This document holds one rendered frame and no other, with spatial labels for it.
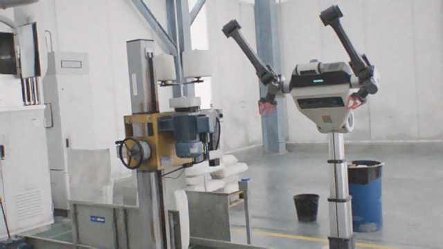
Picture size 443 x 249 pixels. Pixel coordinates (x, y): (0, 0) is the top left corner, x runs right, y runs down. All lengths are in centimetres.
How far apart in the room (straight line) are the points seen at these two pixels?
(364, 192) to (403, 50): 623
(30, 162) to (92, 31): 300
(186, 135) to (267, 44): 915
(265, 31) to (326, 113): 873
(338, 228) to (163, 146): 129
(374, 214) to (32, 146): 356
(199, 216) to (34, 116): 255
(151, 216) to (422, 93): 847
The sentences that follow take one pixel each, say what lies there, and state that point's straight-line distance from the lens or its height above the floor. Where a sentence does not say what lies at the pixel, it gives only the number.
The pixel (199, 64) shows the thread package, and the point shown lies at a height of 160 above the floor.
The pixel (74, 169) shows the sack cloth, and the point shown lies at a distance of 393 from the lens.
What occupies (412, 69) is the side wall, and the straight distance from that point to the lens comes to 1069.
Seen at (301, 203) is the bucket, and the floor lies 21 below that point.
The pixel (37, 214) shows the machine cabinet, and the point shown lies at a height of 32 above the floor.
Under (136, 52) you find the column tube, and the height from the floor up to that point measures 168.
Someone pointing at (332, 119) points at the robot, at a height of 122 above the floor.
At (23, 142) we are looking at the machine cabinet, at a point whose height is 109.
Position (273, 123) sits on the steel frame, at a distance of 1162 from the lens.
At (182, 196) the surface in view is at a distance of 324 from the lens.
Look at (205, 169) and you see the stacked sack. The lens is 579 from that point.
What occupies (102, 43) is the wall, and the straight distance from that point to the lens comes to 791.
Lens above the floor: 139
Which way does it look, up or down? 3 degrees down
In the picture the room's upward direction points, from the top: 4 degrees counter-clockwise
